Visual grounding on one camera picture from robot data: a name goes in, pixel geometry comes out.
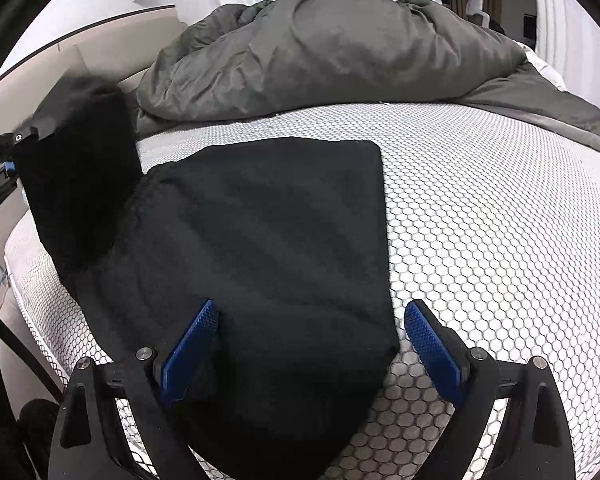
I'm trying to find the black pants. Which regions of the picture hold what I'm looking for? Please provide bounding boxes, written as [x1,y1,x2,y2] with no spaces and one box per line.
[12,77,401,480]

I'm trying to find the white chair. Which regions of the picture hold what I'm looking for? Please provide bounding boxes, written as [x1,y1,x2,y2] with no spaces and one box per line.
[464,0,492,28]

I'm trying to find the white honeycomb mattress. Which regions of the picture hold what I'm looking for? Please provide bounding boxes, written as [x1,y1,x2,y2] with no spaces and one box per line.
[2,100,600,480]

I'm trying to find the black cable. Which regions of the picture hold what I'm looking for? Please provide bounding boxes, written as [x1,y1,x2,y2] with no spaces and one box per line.
[0,302,65,397]

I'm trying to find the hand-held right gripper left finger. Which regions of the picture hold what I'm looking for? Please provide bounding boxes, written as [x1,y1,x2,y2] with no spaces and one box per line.
[47,299,221,480]

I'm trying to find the white bedding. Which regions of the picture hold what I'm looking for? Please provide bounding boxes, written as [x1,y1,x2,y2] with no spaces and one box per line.
[524,49,567,92]

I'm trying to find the grey duvet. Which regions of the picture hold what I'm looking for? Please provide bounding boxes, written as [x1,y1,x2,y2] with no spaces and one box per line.
[135,0,600,156]

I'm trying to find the beige padded headboard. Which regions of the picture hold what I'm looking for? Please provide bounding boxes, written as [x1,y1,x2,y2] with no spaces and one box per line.
[0,5,191,271]

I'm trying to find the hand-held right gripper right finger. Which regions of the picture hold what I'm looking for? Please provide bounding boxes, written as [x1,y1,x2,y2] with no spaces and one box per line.
[403,299,578,480]

